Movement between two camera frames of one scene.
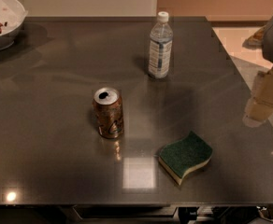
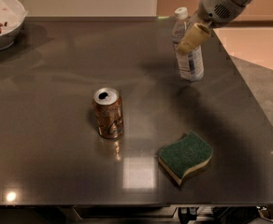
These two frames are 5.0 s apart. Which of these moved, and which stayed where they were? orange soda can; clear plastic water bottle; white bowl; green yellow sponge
Moved: clear plastic water bottle
Stayed: orange soda can; white bowl; green yellow sponge
